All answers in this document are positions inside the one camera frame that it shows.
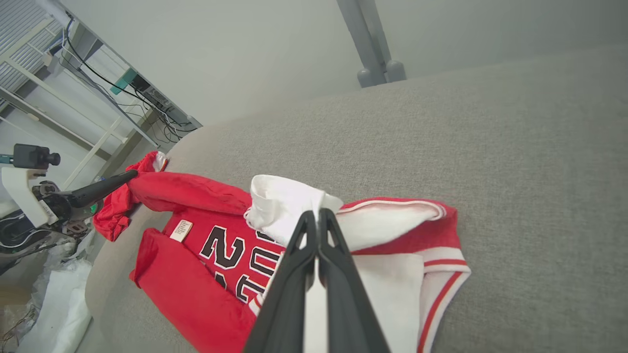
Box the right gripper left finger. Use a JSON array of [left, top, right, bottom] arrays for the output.
[[244, 210, 318, 353]]

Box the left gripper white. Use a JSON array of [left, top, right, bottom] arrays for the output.
[[0, 167, 139, 228]]

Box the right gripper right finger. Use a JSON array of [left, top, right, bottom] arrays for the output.
[[317, 208, 392, 353]]

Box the red basketball jersey number 23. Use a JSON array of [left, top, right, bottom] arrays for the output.
[[129, 171, 472, 353]]

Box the white metal shelf rack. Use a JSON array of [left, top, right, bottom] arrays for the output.
[[0, 0, 162, 192]]

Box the teal box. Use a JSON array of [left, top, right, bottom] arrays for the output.
[[110, 68, 138, 95]]

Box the white plastic bag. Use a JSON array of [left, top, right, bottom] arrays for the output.
[[15, 230, 96, 353]]

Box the white slatted blind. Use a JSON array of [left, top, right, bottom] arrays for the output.
[[0, 0, 54, 108]]

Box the grey fabric sofa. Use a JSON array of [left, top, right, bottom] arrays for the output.
[[84, 44, 628, 353]]

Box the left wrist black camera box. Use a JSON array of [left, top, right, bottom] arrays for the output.
[[12, 144, 62, 170]]

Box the black cable bundle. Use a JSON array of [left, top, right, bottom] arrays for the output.
[[61, 12, 197, 143]]

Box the grey cylindrical post foot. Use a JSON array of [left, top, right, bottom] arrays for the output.
[[386, 60, 407, 83], [357, 68, 388, 89]]

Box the grey partition post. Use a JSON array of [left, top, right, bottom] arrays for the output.
[[336, 0, 393, 86]]

